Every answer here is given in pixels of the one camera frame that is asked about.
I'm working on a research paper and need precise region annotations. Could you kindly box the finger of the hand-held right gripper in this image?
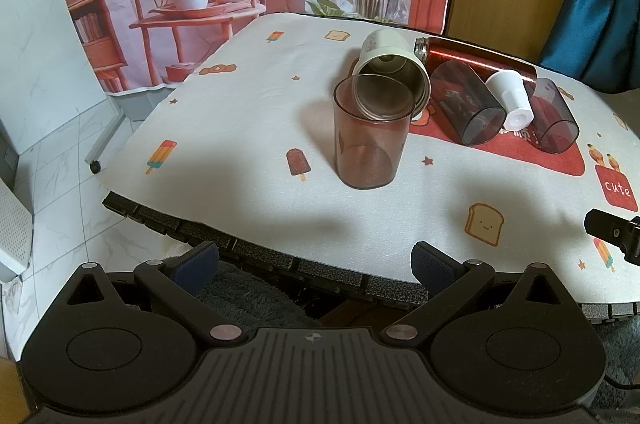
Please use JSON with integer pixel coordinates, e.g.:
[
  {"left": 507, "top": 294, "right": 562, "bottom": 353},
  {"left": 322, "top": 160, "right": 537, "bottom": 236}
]
[{"left": 583, "top": 207, "right": 640, "bottom": 266}]

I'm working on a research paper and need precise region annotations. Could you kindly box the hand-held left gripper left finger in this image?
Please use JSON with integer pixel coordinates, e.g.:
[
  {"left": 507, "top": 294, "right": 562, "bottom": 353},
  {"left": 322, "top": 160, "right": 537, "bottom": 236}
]
[{"left": 64, "top": 241, "right": 245, "bottom": 343}]

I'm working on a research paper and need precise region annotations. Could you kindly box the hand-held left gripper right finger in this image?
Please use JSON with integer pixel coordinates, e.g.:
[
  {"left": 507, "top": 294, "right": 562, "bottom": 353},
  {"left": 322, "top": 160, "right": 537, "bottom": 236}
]
[{"left": 379, "top": 241, "right": 585, "bottom": 342}]

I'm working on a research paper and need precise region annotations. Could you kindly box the dark translucent plastic cup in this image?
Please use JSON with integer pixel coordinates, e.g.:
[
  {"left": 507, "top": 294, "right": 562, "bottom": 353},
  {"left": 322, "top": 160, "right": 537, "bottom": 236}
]
[
  {"left": 429, "top": 59, "right": 507, "bottom": 147},
  {"left": 529, "top": 77, "right": 581, "bottom": 154}
]

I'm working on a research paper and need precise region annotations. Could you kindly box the brown translucent plastic cup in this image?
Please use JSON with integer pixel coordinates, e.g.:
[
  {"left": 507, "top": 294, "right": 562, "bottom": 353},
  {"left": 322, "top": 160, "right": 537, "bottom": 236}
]
[{"left": 333, "top": 74, "right": 415, "bottom": 190}]

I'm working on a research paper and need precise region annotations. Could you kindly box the small white plastic cup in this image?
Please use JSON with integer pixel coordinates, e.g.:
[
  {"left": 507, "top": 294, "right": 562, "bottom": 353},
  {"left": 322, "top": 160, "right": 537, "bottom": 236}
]
[{"left": 485, "top": 70, "right": 535, "bottom": 131}]

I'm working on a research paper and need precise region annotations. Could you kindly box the grey fluffy rug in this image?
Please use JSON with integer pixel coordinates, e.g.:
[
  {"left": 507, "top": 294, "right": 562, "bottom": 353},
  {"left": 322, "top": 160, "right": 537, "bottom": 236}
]
[{"left": 162, "top": 255, "right": 321, "bottom": 329}]

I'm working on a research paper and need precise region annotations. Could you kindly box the black foam mat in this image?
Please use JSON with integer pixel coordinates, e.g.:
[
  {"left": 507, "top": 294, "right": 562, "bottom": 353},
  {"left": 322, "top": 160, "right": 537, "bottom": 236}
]
[{"left": 101, "top": 191, "right": 640, "bottom": 326}]

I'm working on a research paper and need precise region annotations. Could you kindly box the white printed tablecloth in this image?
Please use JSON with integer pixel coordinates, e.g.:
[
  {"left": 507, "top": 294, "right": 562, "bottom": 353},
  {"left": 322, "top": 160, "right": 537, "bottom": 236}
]
[{"left": 102, "top": 11, "right": 640, "bottom": 305}]

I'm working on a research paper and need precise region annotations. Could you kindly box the white perforated appliance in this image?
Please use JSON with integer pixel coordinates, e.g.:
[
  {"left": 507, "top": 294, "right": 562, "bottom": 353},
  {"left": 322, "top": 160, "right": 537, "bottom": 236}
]
[{"left": 0, "top": 176, "right": 34, "bottom": 283}]

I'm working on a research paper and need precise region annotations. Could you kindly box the red metallic bottle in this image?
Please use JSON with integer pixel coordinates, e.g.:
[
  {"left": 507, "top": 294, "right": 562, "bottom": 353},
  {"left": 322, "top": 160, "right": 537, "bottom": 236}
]
[{"left": 413, "top": 36, "right": 539, "bottom": 81}]

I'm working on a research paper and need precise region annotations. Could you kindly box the white insulated mug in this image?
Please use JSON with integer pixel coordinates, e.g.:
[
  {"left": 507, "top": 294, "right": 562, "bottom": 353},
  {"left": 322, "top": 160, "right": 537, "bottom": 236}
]
[{"left": 354, "top": 29, "right": 432, "bottom": 123}]

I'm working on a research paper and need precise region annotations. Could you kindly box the brown board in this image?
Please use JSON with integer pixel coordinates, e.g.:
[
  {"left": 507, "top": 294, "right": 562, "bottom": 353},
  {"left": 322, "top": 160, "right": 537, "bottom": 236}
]
[{"left": 0, "top": 355, "right": 30, "bottom": 424}]

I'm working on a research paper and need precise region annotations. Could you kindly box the white panel on caster stand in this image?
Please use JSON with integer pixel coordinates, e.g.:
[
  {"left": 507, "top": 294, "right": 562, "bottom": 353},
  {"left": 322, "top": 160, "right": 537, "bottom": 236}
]
[{"left": 0, "top": 0, "right": 127, "bottom": 176}]

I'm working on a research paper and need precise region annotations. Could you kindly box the black cable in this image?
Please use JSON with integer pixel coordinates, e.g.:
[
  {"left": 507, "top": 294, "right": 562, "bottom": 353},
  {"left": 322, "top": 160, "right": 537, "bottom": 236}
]
[{"left": 602, "top": 373, "right": 640, "bottom": 391}]

